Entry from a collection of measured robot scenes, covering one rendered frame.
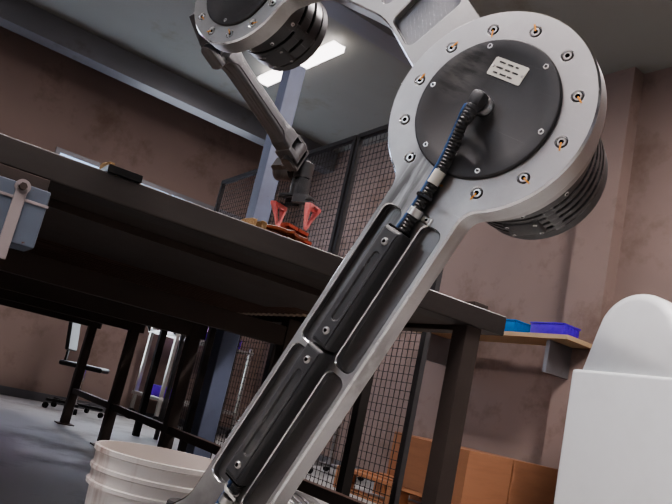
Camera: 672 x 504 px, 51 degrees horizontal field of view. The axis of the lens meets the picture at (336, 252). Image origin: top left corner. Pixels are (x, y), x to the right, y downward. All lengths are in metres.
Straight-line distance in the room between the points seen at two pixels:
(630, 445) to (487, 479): 0.94
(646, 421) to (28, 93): 6.17
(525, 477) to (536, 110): 4.18
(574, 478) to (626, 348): 0.77
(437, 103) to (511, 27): 0.11
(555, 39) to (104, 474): 1.10
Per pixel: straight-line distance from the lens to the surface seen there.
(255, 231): 1.71
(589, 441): 4.25
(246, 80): 1.97
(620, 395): 4.18
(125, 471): 1.44
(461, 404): 2.13
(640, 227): 5.40
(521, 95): 0.79
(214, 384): 3.83
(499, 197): 0.75
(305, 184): 2.09
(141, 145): 7.99
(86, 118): 7.84
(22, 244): 1.53
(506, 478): 4.74
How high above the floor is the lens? 0.53
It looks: 12 degrees up
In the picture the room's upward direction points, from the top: 13 degrees clockwise
